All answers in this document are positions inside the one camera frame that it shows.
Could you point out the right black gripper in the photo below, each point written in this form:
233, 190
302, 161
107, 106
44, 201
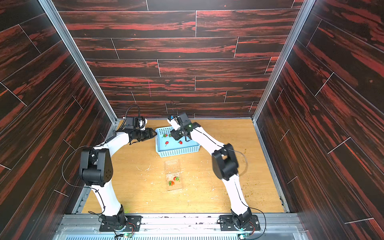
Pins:
179, 133

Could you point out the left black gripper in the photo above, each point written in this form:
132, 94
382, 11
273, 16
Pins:
148, 133

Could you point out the light blue plastic basket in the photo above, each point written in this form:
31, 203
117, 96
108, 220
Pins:
173, 148

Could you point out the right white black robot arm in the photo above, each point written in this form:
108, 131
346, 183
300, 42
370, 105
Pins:
224, 161

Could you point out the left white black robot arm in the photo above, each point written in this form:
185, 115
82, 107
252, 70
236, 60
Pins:
96, 170

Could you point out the clear plastic clamshell container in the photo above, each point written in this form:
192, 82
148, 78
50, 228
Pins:
173, 169

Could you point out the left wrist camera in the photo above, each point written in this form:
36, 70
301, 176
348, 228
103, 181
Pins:
135, 123

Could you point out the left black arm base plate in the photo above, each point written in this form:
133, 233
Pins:
128, 223

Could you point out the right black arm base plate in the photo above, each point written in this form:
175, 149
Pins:
233, 223

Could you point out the aluminium front rail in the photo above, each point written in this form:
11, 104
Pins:
280, 226

